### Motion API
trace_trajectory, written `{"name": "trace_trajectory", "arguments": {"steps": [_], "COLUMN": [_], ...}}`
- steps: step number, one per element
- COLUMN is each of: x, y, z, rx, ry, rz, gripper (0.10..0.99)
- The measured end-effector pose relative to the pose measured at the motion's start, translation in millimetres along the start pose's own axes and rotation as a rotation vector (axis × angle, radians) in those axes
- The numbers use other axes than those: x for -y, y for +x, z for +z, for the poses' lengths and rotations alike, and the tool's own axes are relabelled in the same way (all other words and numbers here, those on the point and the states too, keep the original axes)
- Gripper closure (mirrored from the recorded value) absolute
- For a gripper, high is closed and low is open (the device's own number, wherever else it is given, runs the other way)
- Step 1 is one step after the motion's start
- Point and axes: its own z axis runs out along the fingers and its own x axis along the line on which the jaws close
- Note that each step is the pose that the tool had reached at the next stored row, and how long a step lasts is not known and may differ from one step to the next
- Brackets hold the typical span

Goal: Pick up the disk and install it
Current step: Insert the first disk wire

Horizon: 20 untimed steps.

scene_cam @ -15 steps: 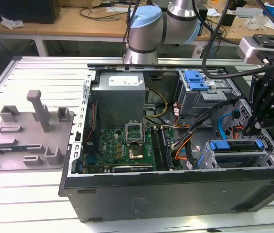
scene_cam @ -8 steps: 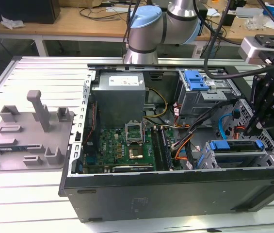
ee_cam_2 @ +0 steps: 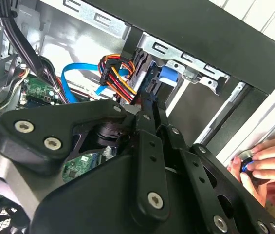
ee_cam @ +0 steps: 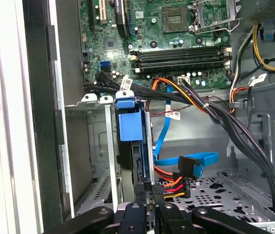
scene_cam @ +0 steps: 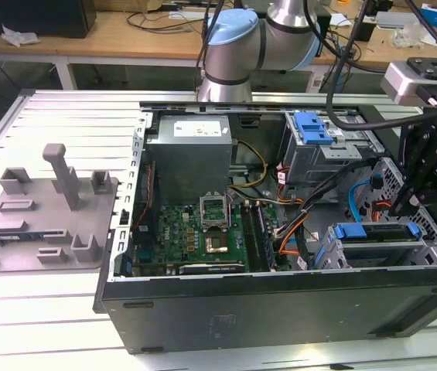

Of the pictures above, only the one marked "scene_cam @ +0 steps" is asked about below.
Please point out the wooden desk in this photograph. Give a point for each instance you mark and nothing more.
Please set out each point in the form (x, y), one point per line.
(86, 46)

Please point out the grey flat box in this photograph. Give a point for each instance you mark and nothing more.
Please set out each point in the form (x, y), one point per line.
(396, 19)

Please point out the black PC case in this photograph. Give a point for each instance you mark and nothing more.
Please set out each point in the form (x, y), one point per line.
(280, 317)

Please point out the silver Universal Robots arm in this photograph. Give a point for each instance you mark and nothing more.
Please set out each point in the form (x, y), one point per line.
(237, 50)

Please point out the CPU socket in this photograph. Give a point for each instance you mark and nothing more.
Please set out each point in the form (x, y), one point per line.
(216, 243)

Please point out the RAM stick on rack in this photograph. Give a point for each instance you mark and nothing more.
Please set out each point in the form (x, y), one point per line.
(17, 236)

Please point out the large black box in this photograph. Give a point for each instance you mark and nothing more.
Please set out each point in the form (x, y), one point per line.
(28, 15)

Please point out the blue plastic latch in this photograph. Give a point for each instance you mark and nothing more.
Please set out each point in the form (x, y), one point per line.
(311, 129)

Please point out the small black box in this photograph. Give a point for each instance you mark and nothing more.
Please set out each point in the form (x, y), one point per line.
(365, 33)

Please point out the clear plastic bag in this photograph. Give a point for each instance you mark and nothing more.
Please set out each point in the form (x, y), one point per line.
(409, 38)

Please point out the hard disk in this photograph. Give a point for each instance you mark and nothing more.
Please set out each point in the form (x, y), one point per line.
(351, 230)

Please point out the black graphics card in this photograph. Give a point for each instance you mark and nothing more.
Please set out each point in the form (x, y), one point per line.
(210, 267)

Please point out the metal disk bay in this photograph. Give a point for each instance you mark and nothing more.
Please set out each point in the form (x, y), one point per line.
(431, 253)

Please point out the green motherboard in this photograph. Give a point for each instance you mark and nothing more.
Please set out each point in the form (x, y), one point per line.
(175, 232)

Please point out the installed RAM stick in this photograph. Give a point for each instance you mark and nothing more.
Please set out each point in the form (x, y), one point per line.
(266, 235)

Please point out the grey parts rack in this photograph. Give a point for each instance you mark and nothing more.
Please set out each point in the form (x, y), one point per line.
(48, 232)

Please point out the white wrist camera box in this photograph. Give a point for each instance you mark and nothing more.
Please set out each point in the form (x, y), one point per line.
(400, 83)

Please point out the grey power supply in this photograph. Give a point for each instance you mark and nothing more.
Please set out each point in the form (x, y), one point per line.
(187, 162)

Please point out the metal drive cage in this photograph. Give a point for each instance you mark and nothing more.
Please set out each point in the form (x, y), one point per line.
(318, 162)

